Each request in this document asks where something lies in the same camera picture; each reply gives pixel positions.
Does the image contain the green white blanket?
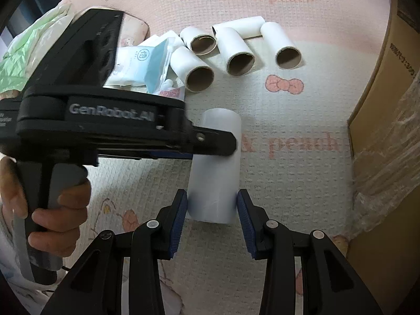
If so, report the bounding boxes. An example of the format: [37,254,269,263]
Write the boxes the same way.
[1,4,75,95]

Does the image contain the white paper tube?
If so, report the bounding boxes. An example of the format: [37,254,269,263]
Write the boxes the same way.
[179,26,216,56]
[187,108,242,224]
[170,46,214,92]
[211,16,266,39]
[216,27,255,76]
[261,21,302,70]

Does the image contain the pink patterned pillow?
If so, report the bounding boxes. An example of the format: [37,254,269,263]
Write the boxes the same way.
[118,14,149,47]

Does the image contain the pink hello kitty mat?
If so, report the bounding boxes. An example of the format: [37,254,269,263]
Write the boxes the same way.
[60,0,391,314]

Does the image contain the pink white sachet pouch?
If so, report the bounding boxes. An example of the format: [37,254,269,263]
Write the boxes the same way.
[154,79,185,101]

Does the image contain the blue white wipes pack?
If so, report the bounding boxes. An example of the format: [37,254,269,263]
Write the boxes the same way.
[104,38,174,94]

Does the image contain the person left hand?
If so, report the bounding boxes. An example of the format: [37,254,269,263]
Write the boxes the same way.
[1,156,91,258]

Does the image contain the brown cardboard box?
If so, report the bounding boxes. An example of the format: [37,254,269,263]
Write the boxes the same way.
[347,0,419,314]

